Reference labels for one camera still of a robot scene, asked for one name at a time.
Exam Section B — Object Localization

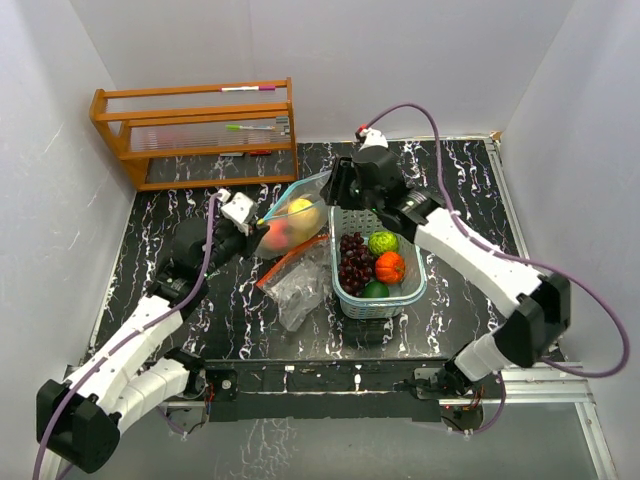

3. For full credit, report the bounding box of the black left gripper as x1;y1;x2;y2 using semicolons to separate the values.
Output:
198;220;270;279

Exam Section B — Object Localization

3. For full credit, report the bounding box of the blue zip top bag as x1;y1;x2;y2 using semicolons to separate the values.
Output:
255;171;330;259

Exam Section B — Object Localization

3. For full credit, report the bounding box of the yellow apple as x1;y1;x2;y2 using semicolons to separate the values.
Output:
287;198;320;243

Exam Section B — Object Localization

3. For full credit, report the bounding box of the purple grapes bunch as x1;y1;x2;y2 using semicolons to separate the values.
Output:
338;232;376;297

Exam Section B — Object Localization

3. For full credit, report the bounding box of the red orange peach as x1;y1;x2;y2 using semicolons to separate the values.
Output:
262;219;292;252

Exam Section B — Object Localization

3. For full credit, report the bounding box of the orange pumpkin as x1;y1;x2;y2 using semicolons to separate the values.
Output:
375;251;406;285

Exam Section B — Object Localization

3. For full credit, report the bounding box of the orange zip plastic bag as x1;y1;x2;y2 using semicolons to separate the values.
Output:
257;235;332;332

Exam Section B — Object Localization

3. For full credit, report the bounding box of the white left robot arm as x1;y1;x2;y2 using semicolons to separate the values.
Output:
33;218;265;478

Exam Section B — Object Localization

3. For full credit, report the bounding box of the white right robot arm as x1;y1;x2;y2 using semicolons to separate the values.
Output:
321;146;571;397

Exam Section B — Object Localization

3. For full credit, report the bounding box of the white plastic basket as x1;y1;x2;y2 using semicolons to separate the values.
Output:
328;207;427;319

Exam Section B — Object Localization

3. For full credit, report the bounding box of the green lime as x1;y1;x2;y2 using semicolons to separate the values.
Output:
361;281;390;299

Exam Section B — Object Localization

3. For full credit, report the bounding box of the wooden shelf rack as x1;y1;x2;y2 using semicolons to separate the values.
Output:
89;78;299;192

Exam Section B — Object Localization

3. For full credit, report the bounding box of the green white marker pen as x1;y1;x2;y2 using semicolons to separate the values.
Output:
225;124;276;132

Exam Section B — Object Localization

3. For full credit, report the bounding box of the pink white marker pen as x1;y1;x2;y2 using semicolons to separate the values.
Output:
220;85;277;93

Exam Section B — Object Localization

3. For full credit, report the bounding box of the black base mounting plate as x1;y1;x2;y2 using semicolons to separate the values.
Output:
204;359;501;423

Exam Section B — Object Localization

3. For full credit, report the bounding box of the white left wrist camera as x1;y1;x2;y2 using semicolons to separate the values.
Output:
216;188;258;236

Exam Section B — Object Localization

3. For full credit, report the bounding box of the aluminium frame rail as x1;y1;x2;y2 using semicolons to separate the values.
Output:
487;137;616;480

